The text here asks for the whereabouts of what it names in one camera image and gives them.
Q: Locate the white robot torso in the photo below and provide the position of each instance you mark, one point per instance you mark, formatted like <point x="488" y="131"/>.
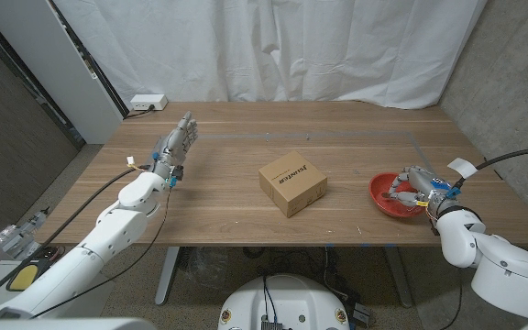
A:
<point x="287" y="302"/>

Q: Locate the white power strip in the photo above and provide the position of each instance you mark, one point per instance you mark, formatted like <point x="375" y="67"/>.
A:
<point x="147" y="102"/>

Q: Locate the white curtain backdrop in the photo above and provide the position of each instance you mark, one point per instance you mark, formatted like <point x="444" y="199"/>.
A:
<point x="268" y="50"/>

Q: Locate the clear plastic tool clutter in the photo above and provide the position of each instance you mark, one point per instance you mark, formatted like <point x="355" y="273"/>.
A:
<point x="21" y="234"/>

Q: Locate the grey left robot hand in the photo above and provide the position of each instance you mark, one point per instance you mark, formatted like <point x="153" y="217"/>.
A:
<point x="177" y="142"/>

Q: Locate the red bowl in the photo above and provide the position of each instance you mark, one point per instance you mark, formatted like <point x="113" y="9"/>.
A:
<point x="378" y="190"/>

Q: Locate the brown cardboard box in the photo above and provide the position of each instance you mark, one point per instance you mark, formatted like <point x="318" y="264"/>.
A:
<point x="287" y="183"/>

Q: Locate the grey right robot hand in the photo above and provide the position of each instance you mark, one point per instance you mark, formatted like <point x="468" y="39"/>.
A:
<point x="424" y="185"/>

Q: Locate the small grey floor box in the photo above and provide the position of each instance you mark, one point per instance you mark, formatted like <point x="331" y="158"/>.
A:
<point x="361" y="314"/>

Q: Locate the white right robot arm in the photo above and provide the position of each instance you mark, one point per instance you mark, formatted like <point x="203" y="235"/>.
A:
<point x="502" y="270"/>

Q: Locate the white robot shoulder shell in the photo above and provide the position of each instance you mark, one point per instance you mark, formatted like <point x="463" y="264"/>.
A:
<point x="62" y="324"/>

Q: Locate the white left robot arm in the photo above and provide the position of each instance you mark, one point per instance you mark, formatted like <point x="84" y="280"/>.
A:
<point x="113" y="229"/>

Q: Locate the white cabinet panel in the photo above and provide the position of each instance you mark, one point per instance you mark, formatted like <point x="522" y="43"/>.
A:
<point x="62" y="69"/>

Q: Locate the yellow and black pedal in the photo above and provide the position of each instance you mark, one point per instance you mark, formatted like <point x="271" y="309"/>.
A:
<point x="23" y="277"/>

